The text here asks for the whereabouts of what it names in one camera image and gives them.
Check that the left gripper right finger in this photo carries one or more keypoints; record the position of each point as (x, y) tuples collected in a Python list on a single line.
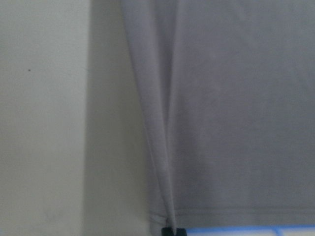
[(181, 232)]

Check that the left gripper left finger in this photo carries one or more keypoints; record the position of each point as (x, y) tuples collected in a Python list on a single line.
[(167, 231)]

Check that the dark brown t-shirt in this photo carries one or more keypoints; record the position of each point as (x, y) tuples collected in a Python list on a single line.
[(227, 91)]

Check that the brown paper table cover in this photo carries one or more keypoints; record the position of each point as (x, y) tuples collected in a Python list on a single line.
[(73, 150)]

